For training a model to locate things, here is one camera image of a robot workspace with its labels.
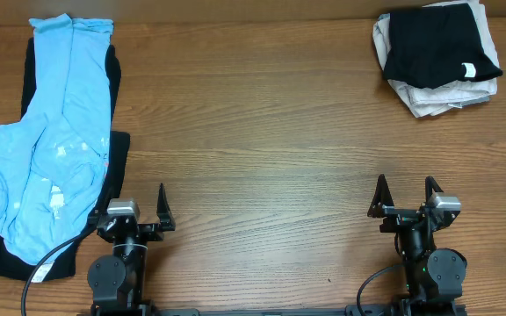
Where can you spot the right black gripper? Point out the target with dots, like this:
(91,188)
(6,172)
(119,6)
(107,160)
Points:
(397,217)

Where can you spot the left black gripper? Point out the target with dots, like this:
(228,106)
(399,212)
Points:
(154,232)

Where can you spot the light blue t-shirt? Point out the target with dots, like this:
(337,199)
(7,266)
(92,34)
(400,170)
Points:
(53,161)

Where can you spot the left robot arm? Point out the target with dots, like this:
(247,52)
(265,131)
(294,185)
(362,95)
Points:
(117,280)

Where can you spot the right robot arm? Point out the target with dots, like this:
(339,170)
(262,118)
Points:
(434,276)

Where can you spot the folded grey garment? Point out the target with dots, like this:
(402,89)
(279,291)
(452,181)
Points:
(469,102)

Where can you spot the black garment under blue shirt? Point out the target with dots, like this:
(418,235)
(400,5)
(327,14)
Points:
(65,264)

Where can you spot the folded black garment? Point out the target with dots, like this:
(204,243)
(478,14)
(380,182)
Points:
(433,46)

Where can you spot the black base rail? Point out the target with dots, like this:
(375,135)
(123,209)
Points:
(349,310)

